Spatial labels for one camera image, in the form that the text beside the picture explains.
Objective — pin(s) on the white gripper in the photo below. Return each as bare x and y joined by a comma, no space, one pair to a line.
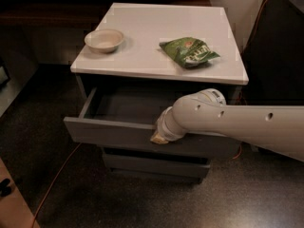
161,126

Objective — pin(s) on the grey top drawer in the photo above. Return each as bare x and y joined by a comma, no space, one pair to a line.
125,118

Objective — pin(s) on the grey drawer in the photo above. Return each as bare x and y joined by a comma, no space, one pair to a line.
145,165
125,118

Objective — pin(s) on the green jalapeno chip bag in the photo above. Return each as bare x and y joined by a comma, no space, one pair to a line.
188,52

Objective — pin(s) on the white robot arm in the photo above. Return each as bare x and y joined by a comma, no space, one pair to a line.
277,128

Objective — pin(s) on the grey bottom drawer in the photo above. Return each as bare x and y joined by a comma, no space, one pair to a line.
145,165

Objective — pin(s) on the grey drawer cabinet white top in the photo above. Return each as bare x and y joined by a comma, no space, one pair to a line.
139,61

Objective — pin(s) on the white paper bowl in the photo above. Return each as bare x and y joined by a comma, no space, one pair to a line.
104,40

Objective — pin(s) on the black object on wood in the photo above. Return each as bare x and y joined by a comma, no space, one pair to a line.
5,188

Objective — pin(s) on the light wooden board corner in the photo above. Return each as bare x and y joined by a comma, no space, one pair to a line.
14,211

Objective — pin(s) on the dark wooden shelf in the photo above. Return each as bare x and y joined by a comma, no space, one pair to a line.
77,14

